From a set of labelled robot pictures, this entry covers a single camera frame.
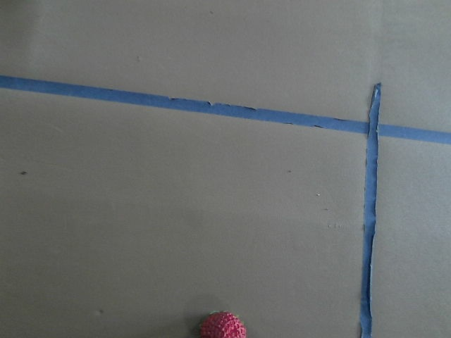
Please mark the red strawberry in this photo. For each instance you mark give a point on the red strawberry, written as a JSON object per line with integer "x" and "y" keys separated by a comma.
{"x": 222, "y": 325}

